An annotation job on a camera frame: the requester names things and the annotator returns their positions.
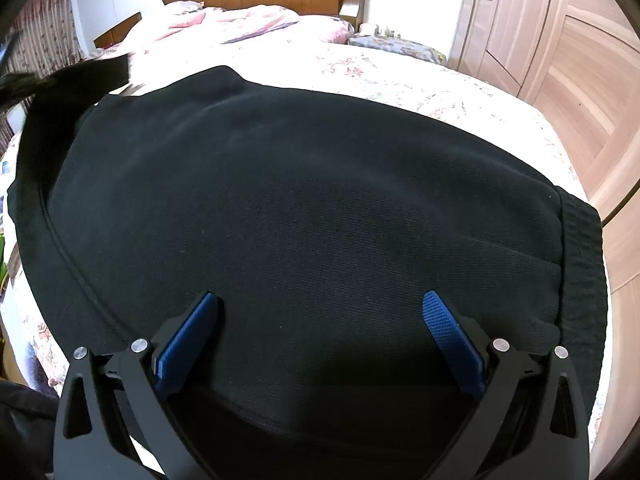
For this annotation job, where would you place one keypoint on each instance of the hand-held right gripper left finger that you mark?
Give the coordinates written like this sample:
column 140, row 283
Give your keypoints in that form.
column 186, row 332

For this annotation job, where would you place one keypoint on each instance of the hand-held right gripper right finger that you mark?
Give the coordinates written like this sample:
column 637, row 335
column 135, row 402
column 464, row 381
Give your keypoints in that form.
column 447, row 332

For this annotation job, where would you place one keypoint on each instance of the black pants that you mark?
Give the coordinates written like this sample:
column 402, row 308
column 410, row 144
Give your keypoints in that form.
column 300, row 185

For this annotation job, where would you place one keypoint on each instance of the dark cloth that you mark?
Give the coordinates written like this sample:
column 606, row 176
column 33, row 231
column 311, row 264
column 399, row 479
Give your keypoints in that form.
column 25, row 425

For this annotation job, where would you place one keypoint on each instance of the floral bed sheet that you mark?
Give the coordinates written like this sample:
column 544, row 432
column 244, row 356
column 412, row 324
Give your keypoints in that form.
column 400, row 72

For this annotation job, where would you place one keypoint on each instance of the light wooden wardrobe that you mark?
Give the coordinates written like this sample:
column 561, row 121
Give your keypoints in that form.
column 560, row 50

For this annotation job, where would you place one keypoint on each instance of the dark wooden nightstand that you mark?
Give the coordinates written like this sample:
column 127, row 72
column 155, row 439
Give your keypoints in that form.
column 117, row 30

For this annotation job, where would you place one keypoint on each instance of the pink quilt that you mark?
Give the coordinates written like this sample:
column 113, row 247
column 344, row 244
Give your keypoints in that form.
column 250, row 20

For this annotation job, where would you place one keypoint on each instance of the patterned red curtain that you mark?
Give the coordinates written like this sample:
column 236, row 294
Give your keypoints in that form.
column 47, row 30

